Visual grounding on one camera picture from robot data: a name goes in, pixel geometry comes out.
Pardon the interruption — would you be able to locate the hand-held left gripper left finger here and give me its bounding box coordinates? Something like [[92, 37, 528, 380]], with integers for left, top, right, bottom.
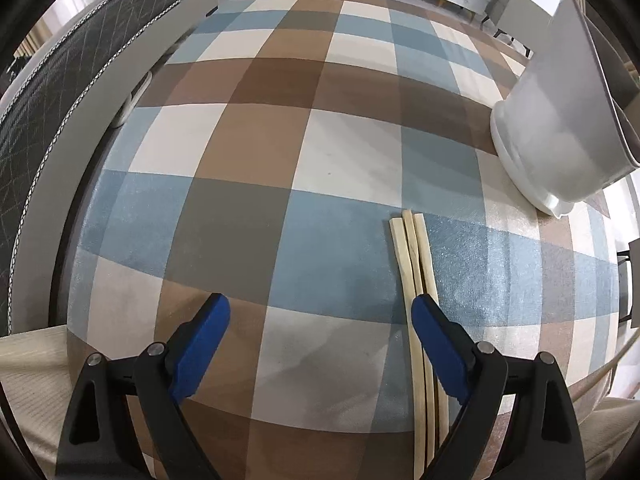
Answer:
[[56, 293, 231, 480]]

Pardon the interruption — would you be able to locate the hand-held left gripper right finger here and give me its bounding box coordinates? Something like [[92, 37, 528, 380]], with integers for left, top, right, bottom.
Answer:
[[411, 293, 587, 480]]

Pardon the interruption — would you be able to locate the beige wooden chopstick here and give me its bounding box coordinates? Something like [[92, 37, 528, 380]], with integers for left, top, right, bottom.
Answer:
[[401, 210, 436, 476], [388, 218, 426, 480], [413, 213, 449, 448]]

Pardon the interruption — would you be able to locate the white plastic utensil holder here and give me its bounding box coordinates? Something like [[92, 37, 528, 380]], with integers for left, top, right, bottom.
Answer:
[[490, 0, 640, 218]]

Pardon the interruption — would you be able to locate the beige ribbed cloth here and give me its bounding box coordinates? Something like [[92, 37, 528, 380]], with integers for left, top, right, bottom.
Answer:
[[0, 325, 81, 466], [575, 395, 636, 480]]

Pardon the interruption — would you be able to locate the grey chair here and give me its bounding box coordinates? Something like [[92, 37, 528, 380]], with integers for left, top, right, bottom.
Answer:
[[617, 240, 640, 331]]

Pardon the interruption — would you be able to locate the checked tablecloth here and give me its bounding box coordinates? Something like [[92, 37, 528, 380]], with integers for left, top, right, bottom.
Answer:
[[65, 0, 626, 480]]

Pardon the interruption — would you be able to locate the white slipper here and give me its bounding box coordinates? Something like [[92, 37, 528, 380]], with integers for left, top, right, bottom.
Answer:
[[114, 71, 152, 129]]

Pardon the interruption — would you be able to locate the dark quilted mattress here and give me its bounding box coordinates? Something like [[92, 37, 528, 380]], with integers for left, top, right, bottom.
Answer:
[[0, 0, 203, 311]]

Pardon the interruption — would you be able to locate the grey side cabinet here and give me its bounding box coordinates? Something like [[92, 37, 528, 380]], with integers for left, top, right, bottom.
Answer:
[[482, 0, 556, 56]]

